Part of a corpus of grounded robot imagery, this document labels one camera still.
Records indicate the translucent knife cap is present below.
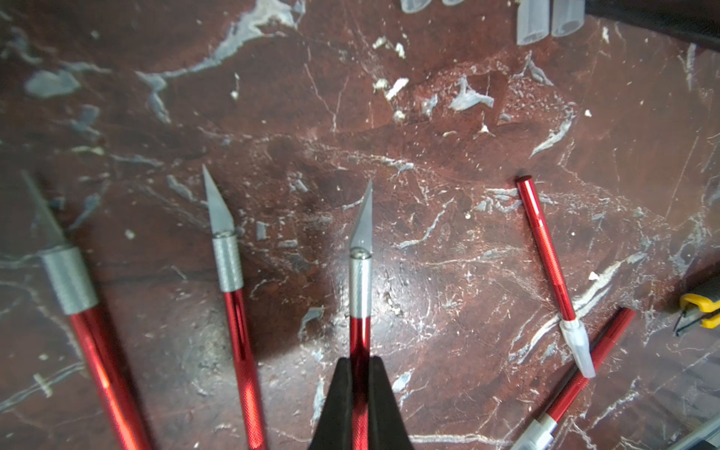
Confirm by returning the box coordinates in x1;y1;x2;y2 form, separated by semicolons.
517;0;551;46
551;0;586;38
400;0;431;14

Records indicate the red carving knife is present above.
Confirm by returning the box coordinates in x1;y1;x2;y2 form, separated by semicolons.
516;175;596;379
202;168;268;449
22;172;152;449
349;181;372;449

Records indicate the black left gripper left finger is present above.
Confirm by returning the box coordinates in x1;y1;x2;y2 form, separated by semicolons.
309;358;354;450

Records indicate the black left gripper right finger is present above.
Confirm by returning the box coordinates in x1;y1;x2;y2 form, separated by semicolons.
367;356;414;450

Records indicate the yellow black utility knife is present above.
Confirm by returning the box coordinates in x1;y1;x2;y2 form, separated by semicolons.
673;276;719;337

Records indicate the red carving knife angled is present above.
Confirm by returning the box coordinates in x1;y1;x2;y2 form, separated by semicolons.
511;307;637;450

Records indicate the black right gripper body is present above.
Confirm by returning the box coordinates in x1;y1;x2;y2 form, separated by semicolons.
586;0;719;51

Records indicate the aluminium front frame rail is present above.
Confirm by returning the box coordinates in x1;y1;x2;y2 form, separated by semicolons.
669;415;720;450

